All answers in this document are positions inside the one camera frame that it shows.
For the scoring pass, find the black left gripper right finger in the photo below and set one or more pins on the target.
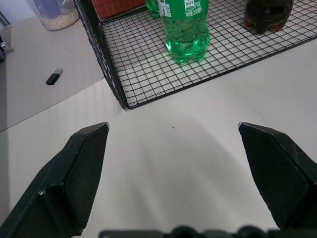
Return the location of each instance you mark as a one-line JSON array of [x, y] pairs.
[[280, 173]]

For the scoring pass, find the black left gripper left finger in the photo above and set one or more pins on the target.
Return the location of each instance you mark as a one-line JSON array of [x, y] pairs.
[[74, 178]]

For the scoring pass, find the small black usb dongle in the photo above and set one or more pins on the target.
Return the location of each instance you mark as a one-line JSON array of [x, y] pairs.
[[54, 76]]

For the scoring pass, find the grey metal device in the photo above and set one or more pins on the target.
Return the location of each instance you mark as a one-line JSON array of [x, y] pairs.
[[3, 37]]

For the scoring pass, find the dark cola bottle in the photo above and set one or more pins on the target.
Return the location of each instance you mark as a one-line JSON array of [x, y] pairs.
[[266, 15]]

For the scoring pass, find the clear jar with grains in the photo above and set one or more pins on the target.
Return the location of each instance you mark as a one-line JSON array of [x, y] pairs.
[[55, 13]]

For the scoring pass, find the green soda bottle with label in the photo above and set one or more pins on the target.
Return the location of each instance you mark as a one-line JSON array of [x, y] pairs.
[[187, 32]]

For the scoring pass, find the orange red box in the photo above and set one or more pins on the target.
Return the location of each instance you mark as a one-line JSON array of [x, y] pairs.
[[116, 7]]

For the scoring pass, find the green plastic soda bottle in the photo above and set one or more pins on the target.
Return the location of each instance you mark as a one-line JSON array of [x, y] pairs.
[[154, 7]]

